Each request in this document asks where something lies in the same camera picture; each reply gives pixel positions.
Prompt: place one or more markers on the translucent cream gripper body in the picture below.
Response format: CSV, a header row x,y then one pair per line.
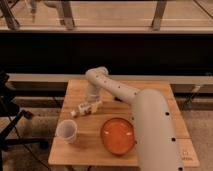
x,y
94,105

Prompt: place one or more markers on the white plastic bottle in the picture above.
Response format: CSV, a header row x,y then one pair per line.
x,y
81,110

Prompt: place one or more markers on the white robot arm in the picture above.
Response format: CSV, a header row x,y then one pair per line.
x,y
156,142

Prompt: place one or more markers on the orange ceramic bowl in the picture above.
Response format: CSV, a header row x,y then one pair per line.
x,y
117,136

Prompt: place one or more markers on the wooden table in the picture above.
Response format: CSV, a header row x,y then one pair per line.
x,y
88,148

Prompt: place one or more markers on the white plastic cup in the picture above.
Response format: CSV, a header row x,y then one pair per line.
x,y
67,130

